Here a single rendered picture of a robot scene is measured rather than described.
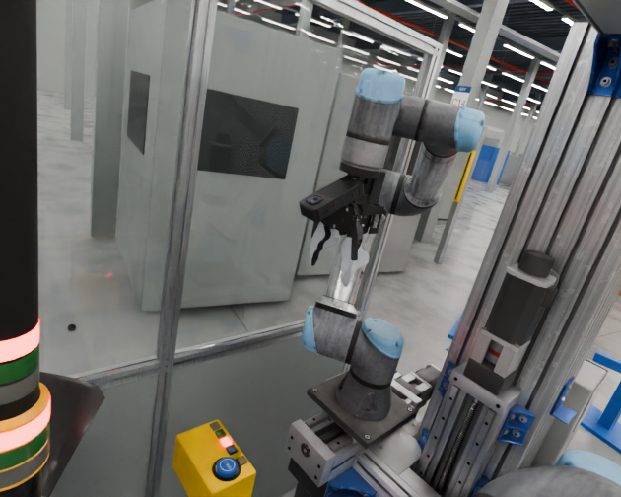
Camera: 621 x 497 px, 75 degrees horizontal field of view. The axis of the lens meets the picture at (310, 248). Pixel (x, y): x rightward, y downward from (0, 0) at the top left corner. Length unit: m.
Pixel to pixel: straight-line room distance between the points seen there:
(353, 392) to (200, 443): 0.41
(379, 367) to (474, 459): 0.29
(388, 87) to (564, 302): 0.60
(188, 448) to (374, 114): 0.73
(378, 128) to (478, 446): 0.76
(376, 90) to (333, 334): 0.62
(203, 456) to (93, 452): 0.53
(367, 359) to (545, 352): 0.40
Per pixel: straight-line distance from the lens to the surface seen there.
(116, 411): 1.33
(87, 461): 1.42
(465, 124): 0.78
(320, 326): 1.07
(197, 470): 0.91
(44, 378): 0.50
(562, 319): 1.04
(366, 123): 0.69
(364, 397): 1.13
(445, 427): 1.15
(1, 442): 0.28
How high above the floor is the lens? 1.76
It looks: 19 degrees down
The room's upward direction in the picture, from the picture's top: 13 degrees clockwise
